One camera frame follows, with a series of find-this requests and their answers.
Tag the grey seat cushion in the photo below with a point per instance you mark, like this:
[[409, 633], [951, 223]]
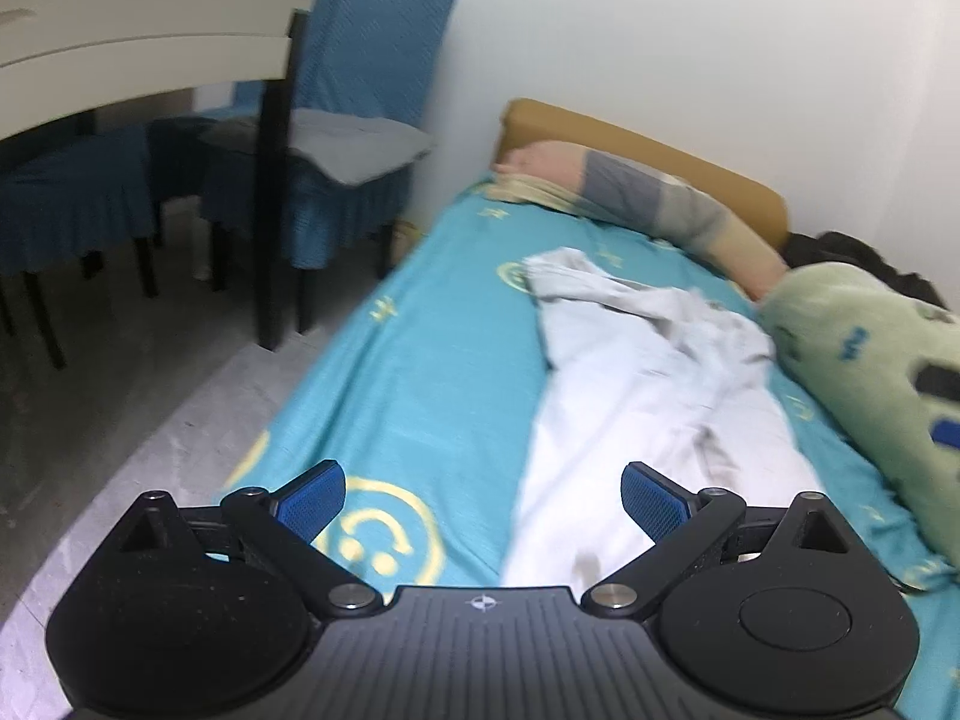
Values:
[[352, 142]]

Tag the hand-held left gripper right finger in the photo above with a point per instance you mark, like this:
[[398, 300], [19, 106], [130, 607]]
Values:
[[652, 499]]

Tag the green printed blanket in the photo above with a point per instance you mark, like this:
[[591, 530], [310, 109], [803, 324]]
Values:
[[855, 360]]

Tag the white t-shirt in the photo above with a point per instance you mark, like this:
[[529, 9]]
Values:
[[637, 405]]

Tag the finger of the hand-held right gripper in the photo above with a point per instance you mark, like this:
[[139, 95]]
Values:
[[939, 381]]

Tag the mustard headboard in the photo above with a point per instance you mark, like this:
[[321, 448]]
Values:
[[637, 142]]

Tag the bed with teal smiley sheet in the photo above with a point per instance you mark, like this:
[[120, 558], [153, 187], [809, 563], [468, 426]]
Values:
[[427, 375]]

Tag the plaid pillow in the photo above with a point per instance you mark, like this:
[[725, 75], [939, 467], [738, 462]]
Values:
[[637, 195]]

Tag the dark cloth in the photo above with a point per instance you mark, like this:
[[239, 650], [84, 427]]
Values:
[[847, 251]]

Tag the white table with black legs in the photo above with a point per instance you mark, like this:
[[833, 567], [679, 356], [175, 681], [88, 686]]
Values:
[[135, 22]]

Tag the blue covered chair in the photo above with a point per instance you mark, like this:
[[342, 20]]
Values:
[[67, 195], [375, 37]]

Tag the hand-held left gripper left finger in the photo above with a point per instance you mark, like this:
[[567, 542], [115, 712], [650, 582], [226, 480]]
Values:
[[307, 502]]

